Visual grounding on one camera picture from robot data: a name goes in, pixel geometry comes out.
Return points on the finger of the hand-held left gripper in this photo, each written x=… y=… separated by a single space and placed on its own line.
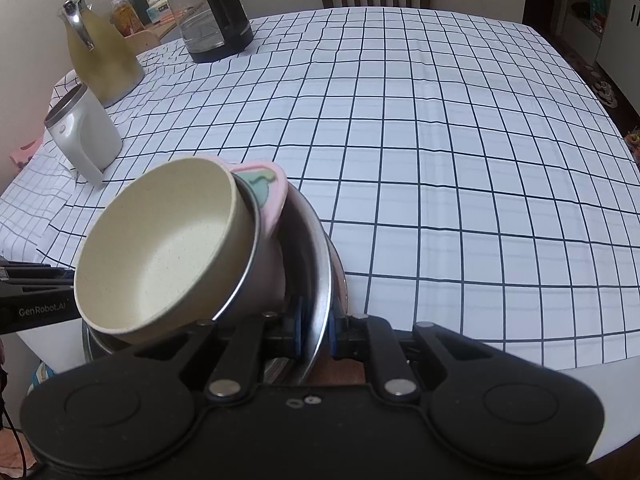
x=35 y=275

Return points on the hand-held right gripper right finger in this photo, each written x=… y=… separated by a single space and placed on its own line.
x=336 y=335

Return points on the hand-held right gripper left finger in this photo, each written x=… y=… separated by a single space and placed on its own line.
x=297 y=327

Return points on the large white plate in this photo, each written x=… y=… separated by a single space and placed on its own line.
x=339 y=280

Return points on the stainless steel bowl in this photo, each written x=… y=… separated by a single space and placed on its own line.
x=302 y=240

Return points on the cream bowl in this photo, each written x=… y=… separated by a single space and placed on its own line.
x=165 y=250

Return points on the white steel mug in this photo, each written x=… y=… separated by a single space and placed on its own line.
x=87 y=135

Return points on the white checked tablecloth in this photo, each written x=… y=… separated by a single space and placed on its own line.
x=450 y=160

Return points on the yellow-green thermos jug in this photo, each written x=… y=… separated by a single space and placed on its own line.
x=105 y=55

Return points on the orange bottle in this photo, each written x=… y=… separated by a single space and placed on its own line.
x=124 y=17

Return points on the tissue box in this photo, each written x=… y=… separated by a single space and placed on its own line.
x=161 y=10

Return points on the glass electric kettle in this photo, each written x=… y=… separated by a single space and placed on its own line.
x=210 y=15

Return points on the colourful toy shoes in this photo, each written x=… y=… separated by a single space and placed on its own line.
x=634 y=142

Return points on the pair of sneakers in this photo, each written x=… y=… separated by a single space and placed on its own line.
x=608 y=94

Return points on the white lower cabinet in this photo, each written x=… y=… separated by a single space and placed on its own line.
x=620 y=25

